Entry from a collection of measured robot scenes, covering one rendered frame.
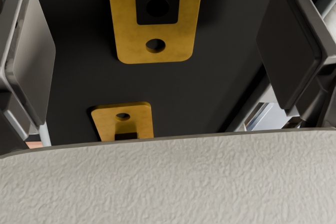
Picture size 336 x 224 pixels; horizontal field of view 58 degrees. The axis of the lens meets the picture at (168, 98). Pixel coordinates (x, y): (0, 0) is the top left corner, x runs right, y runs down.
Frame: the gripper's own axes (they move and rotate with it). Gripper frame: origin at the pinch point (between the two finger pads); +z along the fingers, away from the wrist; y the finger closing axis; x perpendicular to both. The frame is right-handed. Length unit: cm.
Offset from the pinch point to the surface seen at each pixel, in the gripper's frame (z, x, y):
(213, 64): 2.5, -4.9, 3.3
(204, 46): 2.5, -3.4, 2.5
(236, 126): 2.0, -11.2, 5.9
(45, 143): 1.9, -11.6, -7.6
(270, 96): 7.5, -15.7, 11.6
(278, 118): 18.5, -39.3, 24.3
